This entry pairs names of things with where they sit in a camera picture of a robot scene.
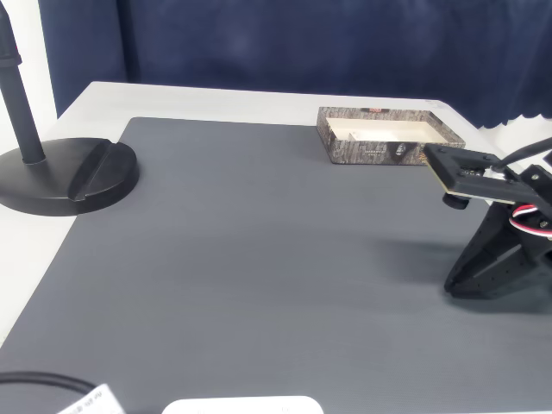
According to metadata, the black gripper camera module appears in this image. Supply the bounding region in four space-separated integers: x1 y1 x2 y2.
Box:
421 143 545 211

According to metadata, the black camera cable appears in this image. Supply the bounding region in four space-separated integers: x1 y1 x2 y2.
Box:
491 136 552 170

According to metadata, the red white servo wire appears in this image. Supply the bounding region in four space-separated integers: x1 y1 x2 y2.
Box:
507 204 552 239

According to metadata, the black cable with white label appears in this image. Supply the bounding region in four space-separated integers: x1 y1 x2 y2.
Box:
0 370 127 414

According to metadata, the white flat device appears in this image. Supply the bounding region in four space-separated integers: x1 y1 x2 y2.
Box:
161 395 324 414

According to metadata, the black round-base camera stand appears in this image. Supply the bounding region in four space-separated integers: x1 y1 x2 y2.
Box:
0 0 141 217

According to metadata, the navy blue curtain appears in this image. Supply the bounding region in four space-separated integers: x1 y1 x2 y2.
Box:
38 0 552 130

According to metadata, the grey desk mat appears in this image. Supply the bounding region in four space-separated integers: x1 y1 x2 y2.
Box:
0 116 552 414

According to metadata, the stone-print cardboard box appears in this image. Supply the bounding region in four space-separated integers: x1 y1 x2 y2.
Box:
317 106 467 166

